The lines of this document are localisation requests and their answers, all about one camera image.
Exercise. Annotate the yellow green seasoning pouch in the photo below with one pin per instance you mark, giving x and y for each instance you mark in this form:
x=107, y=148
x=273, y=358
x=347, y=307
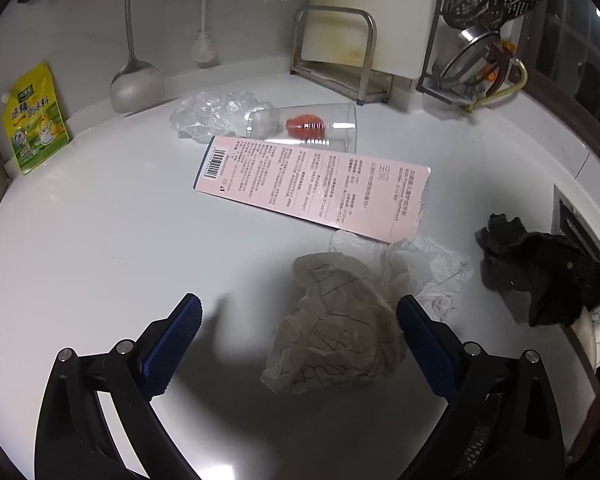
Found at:
x=32, y=119

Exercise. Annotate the white cutting board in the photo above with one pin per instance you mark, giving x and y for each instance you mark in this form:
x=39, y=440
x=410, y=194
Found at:
x=375, y=15

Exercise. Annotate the dark grey cloth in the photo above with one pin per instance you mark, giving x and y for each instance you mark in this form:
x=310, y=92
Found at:
x=561, y=279

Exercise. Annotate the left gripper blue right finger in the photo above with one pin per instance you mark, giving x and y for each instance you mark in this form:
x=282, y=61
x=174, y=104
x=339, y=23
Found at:
x=433, y=345

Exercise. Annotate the crumpled clear plastic bag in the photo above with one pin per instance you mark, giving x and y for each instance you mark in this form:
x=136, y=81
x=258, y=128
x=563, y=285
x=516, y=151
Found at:
x=204, y=115

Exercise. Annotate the dirty dishes in sink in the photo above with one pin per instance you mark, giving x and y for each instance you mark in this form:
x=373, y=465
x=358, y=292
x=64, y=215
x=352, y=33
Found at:
x=587, y=331

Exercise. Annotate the clear plastic cup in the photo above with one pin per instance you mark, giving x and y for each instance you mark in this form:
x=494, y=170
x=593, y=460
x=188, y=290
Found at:
x=330, y=127

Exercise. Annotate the red tomato piece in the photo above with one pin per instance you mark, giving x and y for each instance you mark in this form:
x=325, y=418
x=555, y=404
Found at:
x=306, y=127

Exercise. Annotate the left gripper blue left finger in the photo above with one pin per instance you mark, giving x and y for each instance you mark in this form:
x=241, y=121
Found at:
x=164, y=344

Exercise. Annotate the black kitchen sink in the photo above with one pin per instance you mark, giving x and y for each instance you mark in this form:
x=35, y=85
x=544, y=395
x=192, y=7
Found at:
x=568, y=222

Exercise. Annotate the pink paper box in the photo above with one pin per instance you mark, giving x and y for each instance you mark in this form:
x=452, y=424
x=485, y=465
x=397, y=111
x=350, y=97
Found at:
x=373, y=197

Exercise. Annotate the steel cutting board rack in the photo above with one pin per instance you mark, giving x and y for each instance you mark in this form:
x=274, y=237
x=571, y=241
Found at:
x=334, y=47

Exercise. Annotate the white bottle brush blue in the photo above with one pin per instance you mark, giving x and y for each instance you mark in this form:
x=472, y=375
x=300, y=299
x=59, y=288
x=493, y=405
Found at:
x=203, y=49

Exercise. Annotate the steel ladle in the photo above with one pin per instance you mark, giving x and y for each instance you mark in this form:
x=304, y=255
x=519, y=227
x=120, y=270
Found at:
x=138, y=85

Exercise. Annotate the white paper tissue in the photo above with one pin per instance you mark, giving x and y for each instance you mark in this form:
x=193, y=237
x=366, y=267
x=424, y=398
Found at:
x=433, y=274

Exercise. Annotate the printed paper wrapper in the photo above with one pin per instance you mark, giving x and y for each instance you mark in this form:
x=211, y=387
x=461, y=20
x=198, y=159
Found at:
x=343, y=331

